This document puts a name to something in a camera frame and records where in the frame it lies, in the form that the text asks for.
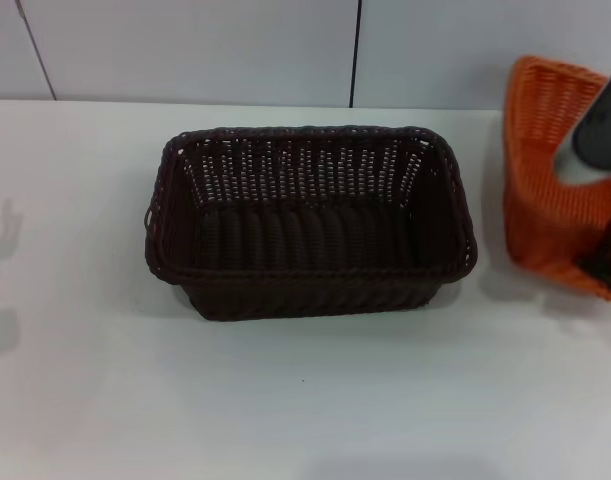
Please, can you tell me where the orange wicker basket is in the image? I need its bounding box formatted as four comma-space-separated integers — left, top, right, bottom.
502, 54, 611, 304

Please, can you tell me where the dark brown wicker basket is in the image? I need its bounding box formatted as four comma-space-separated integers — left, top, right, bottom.
143, 124, 481, 323

